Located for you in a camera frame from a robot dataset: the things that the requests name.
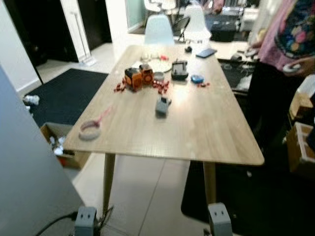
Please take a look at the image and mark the person's left hand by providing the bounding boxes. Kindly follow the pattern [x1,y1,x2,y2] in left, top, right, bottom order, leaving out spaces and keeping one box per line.
[284,57,315,74]

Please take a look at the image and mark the person's right hand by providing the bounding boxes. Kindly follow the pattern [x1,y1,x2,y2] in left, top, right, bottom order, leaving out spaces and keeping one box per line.
[246,43,261,56]

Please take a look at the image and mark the open cardboard box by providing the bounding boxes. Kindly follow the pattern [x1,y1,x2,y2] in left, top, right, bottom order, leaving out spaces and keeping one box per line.
[40,122,92,171]

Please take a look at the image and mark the white tape roll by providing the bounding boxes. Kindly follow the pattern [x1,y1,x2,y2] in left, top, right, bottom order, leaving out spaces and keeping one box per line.
[79,121,102,142]

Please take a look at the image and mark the white partition board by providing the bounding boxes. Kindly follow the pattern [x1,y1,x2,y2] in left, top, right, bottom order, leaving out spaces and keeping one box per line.
[0,64,85,236]

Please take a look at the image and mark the white plastic packets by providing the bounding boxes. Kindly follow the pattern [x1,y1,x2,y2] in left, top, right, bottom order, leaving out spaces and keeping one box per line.
[52,137,67,155]

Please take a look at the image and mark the dark floor rug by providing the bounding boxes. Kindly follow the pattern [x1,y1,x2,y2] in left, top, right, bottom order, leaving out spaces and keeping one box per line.
[25,68,110,128]

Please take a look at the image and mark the grey handheld device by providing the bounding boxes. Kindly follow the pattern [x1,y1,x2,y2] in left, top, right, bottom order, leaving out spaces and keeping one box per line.
[155,96,172,118]

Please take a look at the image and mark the light wooden table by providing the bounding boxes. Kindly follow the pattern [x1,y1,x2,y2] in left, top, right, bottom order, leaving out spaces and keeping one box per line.
[63,45,265,213]

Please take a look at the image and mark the light wooden crate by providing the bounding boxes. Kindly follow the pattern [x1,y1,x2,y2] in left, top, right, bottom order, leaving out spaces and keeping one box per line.
[286,121,315,177]

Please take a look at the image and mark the white crumpled object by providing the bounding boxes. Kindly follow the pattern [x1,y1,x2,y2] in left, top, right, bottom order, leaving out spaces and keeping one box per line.
[22,94,40,106]

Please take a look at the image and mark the orange black boxy device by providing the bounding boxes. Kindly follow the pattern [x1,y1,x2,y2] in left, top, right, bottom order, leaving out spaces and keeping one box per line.
[139,63,155,85]
[124,67,143,91]

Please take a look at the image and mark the black floor mat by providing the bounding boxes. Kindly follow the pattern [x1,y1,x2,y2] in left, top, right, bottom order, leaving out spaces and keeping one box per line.
[181,157,315,236]

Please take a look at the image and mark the brown cardboard box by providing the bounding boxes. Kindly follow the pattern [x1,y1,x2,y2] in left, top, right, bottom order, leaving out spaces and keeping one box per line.
[291,91,315,120]

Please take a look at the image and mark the black handheld controller with screen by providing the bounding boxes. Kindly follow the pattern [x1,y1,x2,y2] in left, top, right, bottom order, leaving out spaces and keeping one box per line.
[171,59,189,81]

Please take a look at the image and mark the white dotted round plate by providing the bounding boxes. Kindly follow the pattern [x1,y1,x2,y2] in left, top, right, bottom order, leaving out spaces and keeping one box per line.
[148,58,173,73]

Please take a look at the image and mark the blue round tape measure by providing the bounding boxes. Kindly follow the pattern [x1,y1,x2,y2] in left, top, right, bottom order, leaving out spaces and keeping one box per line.
[190,74,205,85]

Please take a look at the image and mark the black side table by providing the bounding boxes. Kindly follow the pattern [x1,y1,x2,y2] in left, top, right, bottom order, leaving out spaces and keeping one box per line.
[218,58,254,94]

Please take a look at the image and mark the black door panel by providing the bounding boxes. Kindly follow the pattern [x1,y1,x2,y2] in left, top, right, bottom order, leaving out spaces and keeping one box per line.
[78,0,113,51]
[4,0,79,69]

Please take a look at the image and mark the white plastic chair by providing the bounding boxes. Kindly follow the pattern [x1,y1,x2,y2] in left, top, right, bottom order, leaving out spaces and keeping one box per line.
[183,6,212,42]
[144,15,175,46]

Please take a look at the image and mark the black smartphone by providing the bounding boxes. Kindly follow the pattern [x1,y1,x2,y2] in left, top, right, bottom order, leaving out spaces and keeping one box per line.
[196,48,218,59]

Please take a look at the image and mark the black chair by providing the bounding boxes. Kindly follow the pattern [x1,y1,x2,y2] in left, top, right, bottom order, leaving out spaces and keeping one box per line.
[172,16,190,37]

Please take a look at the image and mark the person in pink shirt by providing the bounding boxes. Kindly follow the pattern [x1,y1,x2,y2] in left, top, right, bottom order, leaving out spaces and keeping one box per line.
[246,0,315,148]

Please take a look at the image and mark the black bag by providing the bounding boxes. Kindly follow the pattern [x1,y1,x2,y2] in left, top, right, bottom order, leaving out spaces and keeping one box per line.
[209,15,239,42]

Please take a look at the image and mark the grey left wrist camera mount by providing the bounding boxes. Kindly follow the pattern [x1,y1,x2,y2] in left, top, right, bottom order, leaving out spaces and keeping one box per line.
[74,206,97,236]

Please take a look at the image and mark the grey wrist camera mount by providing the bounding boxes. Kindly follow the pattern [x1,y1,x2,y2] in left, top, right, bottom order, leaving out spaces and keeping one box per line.
[74,206,97,236]
[207,203,233,236]

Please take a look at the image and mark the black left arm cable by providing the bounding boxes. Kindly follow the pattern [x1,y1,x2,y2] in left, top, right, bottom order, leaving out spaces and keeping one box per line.
[34,211,78,236]

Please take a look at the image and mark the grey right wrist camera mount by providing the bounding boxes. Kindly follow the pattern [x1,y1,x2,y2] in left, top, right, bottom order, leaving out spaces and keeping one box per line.
[207,203,233,236]

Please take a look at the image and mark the white door rail base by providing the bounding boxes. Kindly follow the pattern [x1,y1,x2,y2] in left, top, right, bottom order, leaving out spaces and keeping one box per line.
[79,57,97,66]

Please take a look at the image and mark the white door frame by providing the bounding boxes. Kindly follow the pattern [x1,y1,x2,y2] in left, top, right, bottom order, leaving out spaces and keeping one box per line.
[60,0,92,62]

